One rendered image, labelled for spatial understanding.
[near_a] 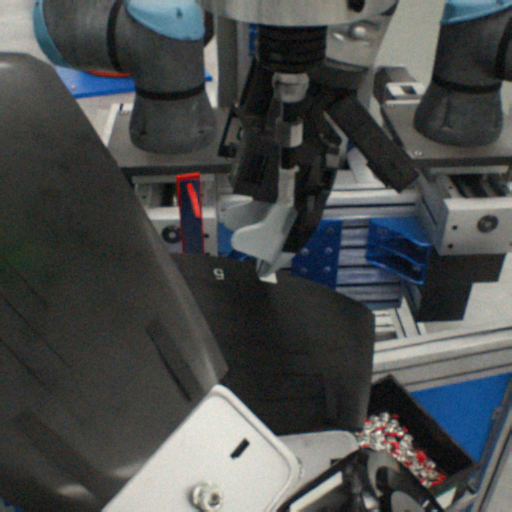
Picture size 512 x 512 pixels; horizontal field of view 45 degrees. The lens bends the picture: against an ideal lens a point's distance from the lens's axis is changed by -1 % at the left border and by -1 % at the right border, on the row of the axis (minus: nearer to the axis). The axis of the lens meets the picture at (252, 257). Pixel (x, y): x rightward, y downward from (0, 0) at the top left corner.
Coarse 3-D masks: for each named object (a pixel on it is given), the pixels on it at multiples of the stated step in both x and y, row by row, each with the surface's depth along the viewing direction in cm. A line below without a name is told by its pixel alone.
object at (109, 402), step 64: (0, 64) 34; (0, 128) 31; (64, 128) 34; (0, 192) 29; (64, 192) 31; (128, 192) 33; (0, 256) 28; (64, 256) 29; (128, 256) 31; (0, 320) 27; (64, 320) 28; (128, 320) 30; (192, 320) 31; (0, 384) 26; (64, 384) 27; (128, 384) 28; (192, 384) 29; (0, 448) 26; (64, 448) 27; (128, 448) 28
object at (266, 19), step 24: (216, 0) 20; (240, 0) 19; (264, 0) 19; (288, 0) 18; (312, 0) 18; (336, 0) 19; (360, 0) 19; (384, 0) 20; (264, 24) 19; (288, 24) 19; (312, 24) 19
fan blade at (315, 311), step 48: (192, 288) 55; (240, 288) 56; (288, 288) 58; (240, 336) 50; (288, 336) 50; (336, 336) 52; (240, 384) 45; (288, 384) 45; (336, 384) 46; (288, 432) 41
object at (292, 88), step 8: (272, 80) 23; (280, 80) 23; (288, 80) 23; (296, 80) 23; (304, 80) 23; (280, 88) 23; (288, 88) 23; (296, 88) 23; (304, 88) 23; (280, 96) 23; (288, 96) 23; (296, 96) 23; (304, 96) 24
